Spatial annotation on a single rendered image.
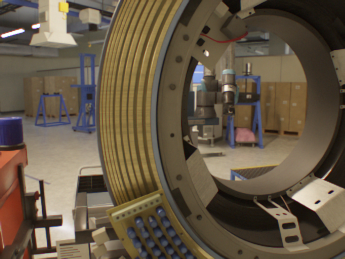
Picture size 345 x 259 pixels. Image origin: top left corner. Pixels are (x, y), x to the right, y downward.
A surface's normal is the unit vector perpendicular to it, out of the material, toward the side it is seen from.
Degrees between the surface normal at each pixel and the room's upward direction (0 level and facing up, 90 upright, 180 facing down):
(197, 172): 76
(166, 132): 90
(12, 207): 90
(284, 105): 90
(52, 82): 90
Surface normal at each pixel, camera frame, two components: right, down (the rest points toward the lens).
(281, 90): -0.56, 0.12
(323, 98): -0.96, 0.12
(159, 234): 0.28, 0.14
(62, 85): 0.83, 0.08
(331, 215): 0.00, -0.36
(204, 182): 0.70, -0.15
